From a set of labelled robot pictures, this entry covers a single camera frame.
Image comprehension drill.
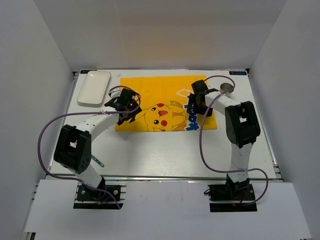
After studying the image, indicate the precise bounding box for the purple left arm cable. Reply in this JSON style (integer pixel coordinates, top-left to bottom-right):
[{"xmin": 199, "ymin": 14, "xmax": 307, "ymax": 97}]
[{"xmin": 37, "ymin": 85, "xmax": 142, "ymax": 210}]

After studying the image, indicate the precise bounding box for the yellow Pikachu cloth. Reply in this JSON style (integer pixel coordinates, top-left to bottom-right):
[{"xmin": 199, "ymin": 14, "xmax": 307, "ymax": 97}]
[{"xmin": 115, "ymin": 75, "xmax": 206, "ymax": 132}]

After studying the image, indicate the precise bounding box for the metal cup with paper sleeve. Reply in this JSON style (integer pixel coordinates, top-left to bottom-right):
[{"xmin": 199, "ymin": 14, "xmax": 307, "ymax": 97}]
[{"xmin": 219, "ymin": 82, "xmax": 235, "ymax": 98}]

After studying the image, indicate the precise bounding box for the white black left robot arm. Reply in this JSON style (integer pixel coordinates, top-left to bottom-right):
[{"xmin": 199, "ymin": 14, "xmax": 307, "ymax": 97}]
[{"xmin": 53, "ymin": 86, "xmax": 142, "ymax": 200}]

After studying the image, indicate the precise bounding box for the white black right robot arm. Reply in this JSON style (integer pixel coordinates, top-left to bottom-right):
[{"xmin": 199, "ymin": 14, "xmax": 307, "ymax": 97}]
[{"xmin": 187, "ymin": 80, "xmax": 261, "ymax": 200}]

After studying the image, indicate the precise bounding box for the teal handled cutlery piece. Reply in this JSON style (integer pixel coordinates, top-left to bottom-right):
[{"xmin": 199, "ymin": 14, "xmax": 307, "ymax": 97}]
[{"xmin": 91, "ymin": 155, "xmax": 105, "ymax": 168}]

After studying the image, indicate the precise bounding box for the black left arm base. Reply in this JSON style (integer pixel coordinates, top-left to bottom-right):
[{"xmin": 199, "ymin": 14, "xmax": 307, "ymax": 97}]
[{"xmin": 73, "ymin": 183, "xmax": 127, "ymax": 210}]

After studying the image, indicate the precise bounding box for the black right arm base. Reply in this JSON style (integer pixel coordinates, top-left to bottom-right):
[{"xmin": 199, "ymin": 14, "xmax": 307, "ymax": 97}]
[{"xmin": 203, "ymin": 184, "xmax": 258, "ymax": 213}]

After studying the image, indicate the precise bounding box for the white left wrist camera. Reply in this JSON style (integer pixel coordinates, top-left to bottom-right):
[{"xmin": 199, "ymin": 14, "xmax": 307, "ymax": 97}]
[{"xmin": 108, "ymin": 87, "xmax": 122, "ymax": 99}]

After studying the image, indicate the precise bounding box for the white rectangular plate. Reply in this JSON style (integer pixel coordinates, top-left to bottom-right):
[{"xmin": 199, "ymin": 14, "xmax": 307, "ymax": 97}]
[{"xmin": 76, "ymin": 70, "xmax": 111, "ymax": 108}]

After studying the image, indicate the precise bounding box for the aluminium table frame rail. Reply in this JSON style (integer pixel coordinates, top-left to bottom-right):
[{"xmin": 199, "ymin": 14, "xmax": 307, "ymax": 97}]
[{"xmin": 47, "ymin": 71, "xmax": 285, "ymax": 182}]

